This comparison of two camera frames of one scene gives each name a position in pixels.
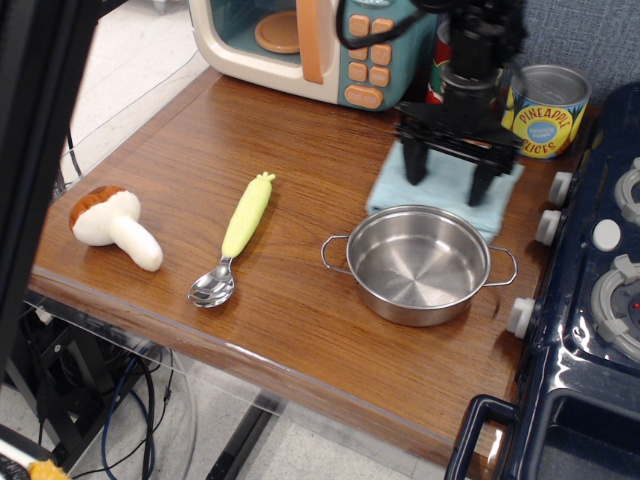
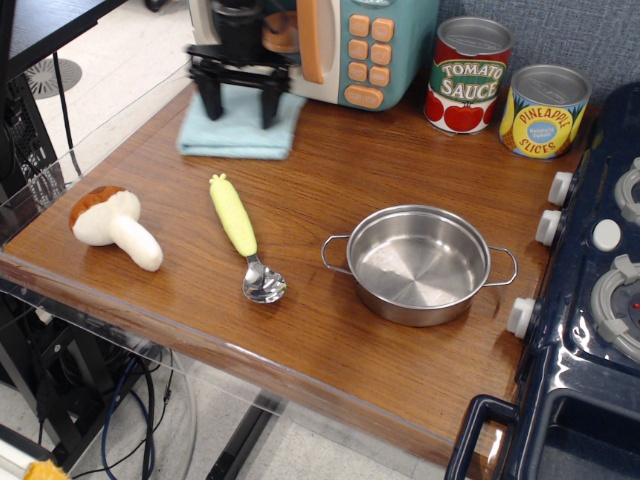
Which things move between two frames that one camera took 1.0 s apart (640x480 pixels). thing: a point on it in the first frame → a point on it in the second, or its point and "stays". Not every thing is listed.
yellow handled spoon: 215,285 → 261,284
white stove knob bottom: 520,317 stays
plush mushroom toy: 108,215 stays
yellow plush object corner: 46,470 stays
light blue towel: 447,184 → 239,132
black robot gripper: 463,121 → 238,53
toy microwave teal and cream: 374,55 stays
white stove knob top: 560,187 stays
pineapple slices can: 545,108 stays
